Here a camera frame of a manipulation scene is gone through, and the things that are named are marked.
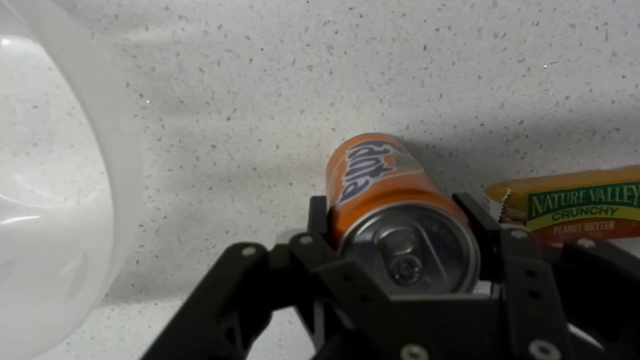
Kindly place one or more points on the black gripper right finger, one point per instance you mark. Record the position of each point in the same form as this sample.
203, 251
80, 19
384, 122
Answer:
533, 293

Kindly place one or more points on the granola bar packet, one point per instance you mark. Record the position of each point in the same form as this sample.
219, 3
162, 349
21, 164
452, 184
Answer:
581, 206

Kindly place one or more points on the white bowl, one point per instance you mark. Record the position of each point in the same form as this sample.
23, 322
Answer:
53, 200

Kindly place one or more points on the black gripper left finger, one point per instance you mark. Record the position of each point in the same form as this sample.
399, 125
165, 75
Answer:
286, 272

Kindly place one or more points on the orange soda can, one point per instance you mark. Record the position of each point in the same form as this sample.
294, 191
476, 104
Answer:
380, 181

